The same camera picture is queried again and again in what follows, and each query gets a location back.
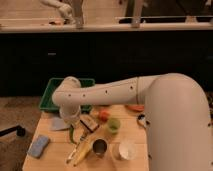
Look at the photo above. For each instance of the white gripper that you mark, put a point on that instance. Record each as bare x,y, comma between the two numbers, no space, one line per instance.
70,115

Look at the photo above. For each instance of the green pepper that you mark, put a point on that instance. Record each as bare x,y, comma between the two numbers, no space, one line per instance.
71,135

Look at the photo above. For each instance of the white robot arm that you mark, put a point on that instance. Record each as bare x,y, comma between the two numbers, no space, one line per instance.
178,123

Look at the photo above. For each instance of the metal cup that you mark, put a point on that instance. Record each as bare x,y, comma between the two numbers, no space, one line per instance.
99,147

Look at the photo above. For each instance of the white paper cup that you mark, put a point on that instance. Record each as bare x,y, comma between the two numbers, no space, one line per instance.
127,150

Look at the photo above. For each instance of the light blue cloth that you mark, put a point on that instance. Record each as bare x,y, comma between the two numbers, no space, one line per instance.
58,124

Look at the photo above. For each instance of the green plastic tray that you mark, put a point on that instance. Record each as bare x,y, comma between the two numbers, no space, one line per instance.
46,103

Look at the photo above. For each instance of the orange tomato toy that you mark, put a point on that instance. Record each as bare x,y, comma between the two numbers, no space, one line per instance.
103,115

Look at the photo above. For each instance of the yellow banana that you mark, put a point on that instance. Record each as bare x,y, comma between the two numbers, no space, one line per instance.
86,147

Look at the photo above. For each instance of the blue sponge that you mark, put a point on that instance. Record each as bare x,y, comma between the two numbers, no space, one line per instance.
38,145

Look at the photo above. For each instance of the black chair caster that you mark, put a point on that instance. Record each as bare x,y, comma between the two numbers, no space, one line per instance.
20,131

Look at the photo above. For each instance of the orange carrot toy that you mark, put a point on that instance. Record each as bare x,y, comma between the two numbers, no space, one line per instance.
136,108

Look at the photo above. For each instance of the black handled spoon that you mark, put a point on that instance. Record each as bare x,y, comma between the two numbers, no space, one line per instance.
141,120

